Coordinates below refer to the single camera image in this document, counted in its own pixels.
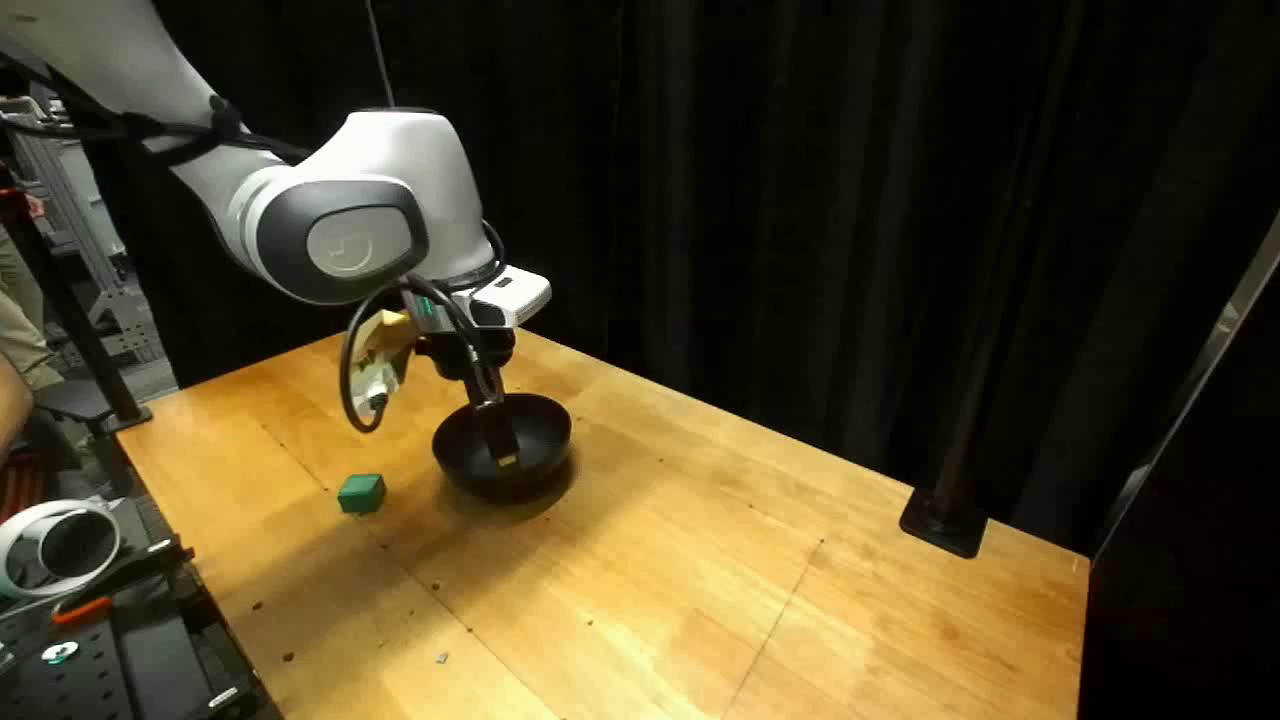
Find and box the black panel silver edge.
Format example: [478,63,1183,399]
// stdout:
[1076,208,1280,720]

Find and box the black curtain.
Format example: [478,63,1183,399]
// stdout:
[90,0,1280,557]

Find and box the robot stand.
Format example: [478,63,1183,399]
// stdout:
[0,492,283,720]

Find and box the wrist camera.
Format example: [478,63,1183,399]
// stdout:
[352,308,414,413]

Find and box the person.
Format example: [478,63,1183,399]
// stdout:
[0,190,67,456]

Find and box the metal frame rack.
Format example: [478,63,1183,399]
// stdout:
[0,92,166,373]

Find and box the hand controller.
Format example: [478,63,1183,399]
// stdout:
[0,499,124,600]

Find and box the black clamp orange handle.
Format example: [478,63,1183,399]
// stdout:
[48,538,197,628]

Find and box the black bowl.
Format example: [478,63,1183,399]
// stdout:
[431,392,575,505]

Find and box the green square block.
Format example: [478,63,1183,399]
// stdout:
[337,473,388,517]

